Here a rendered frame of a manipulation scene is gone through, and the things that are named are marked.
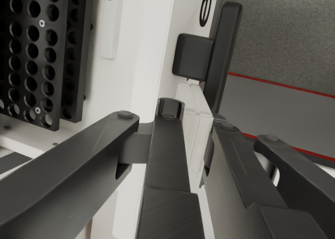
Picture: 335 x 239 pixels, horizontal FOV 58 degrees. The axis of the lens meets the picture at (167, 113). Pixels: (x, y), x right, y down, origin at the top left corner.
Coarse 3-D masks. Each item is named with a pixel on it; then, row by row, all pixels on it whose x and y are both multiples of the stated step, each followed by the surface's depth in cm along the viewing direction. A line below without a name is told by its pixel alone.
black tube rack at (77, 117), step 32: (0, 0) 29; (32, 0) 24; (0, 32) 26; (32, 32) 25; (0, 64) 27; (32, 64) 29; (64, 64) 28; (0, 96) 28; (32, 96) 30; (64, 96) 29
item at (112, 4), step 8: (104, 0) 27; (112, 0) 27; (120, 0) 28; (104, 8) 28; (112, 8) 27; (120, 8) 28; (104, 16) 28; (112, 16) 27; (120, 16) 28; (104, 24) 28; (112, 24) 28; (104, 32) 28; (112, 32) 28; (104, 40) 28; (112, 40) 28; (104, 48) 29; (112, 48) 28; (104, 56) 29; (112, 56) 29
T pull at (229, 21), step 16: (224, 16) 18; (240, 16) 18; (224, 32) 18; (176, 48) 20; (192, 48) 19; (208, 48) 19; (224, 48) 18; (176, 64) 20; (192, 64) 19; (208, 64) 19; (224, 64) 19; (208, 80) 19; (224, 80) 19; (208, 96) 19
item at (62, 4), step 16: (48, 0) 23; (64, 0) 23; (48, 16) 24; (64, 16) 24; (48, 32) 24; (64, 32) 24; (48, 48) 25; (64, 48) 25; (48, 64) 25; (48, 80) 25; (48, 96) 26; (48, 112) 26; (48, 128) 26
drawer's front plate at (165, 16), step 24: (168, 0) 17; (192, 0) 21; (144, 24) 18; (168, 24) 18; (192, 24) 22; (144, 48) 18; (168, 48) 19; (144, 72) 19; (168, 72) 20; (144, 96) 19; (168, 96) 21; (144, 120) 20; (144, 168) 21; (120, 192) 22; (120, 216) 22
